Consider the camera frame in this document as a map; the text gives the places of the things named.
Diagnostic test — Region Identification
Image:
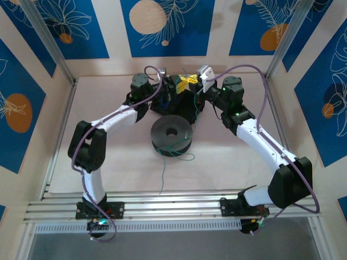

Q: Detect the dark grey cable spool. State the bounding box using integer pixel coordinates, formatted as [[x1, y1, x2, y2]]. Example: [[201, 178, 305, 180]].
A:
[[150, 115, 194, 158]]

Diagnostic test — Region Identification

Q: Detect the green cable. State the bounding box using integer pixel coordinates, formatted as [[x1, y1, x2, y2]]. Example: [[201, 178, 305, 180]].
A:
[[156, 67, 203, 195]]

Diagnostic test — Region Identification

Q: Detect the black plastic tray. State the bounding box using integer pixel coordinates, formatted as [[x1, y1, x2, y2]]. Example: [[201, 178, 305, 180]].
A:
[[150, 81, 206, 126]]

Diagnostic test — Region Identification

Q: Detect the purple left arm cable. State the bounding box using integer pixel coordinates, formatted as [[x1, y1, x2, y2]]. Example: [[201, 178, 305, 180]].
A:
[[70, 66, 165, 242]]

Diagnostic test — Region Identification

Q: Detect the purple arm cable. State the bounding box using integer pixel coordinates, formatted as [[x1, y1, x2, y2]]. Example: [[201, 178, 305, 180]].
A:
[[213, 64, 320, 236], [70, 66, 165, 242]]

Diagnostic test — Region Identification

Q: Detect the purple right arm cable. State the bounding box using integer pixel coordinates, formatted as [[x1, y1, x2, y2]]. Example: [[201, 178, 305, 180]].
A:
[[213, 64, 320, 236]]

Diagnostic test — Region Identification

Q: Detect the aluminium frame rail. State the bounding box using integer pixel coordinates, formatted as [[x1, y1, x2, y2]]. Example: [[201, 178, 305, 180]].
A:
[[15, 222, 37, 260], [40, 77, 79, 202], [262, 75, 296, 163], [307, 216, 333, 260]]

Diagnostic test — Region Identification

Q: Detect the aluminium frame post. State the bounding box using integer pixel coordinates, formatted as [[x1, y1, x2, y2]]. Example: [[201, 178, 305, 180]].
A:
[[265, 0, 312, 79], [20, 0, 76, 83]]

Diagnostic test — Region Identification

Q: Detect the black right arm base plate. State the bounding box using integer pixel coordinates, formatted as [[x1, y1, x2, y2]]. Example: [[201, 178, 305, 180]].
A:
[[219, 197, 271, 218]]

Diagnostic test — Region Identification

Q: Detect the wide aluminium base rail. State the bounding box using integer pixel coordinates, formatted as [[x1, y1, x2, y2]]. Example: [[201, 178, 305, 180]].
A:
[[23, 192, 322, 224]]

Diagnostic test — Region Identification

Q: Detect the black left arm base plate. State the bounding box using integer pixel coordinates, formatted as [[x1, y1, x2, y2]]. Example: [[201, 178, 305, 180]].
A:
[[75, 201, 125, 220]]

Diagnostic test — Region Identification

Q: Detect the white slotted cable duct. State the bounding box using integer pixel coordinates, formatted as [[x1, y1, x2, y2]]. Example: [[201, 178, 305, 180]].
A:
[[35, 219, 242, 234]]

